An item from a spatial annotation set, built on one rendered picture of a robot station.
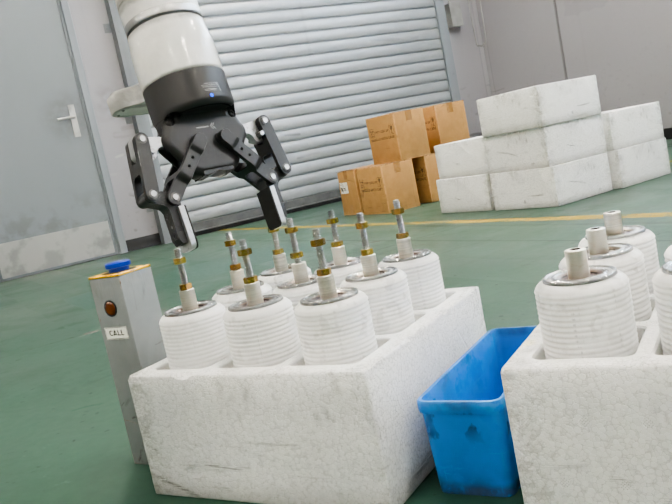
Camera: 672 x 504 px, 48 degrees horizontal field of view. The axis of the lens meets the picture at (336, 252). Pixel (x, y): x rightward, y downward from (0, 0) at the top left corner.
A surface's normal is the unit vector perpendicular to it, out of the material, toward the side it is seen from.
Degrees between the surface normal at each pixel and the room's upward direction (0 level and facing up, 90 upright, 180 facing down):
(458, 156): 90
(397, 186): 90
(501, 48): 90
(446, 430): 92
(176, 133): 77
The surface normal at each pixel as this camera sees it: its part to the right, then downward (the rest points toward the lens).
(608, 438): -0.48, 0.21
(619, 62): -0.84, 0.24
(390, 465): 0.85, -0.11
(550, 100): 0.51, 0.01
